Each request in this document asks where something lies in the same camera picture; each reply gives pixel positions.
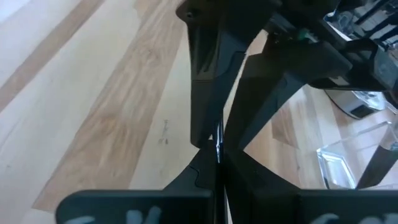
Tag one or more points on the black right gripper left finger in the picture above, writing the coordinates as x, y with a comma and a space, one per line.
202, 177

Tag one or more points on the silver lamp with white shade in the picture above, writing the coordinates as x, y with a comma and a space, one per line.
348, 102

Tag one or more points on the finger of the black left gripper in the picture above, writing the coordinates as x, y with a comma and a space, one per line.
208, 77
264, 87

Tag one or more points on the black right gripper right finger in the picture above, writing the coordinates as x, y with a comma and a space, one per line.
255, 186

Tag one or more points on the clear acrylic brush organizer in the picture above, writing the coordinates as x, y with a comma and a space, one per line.
335, 168

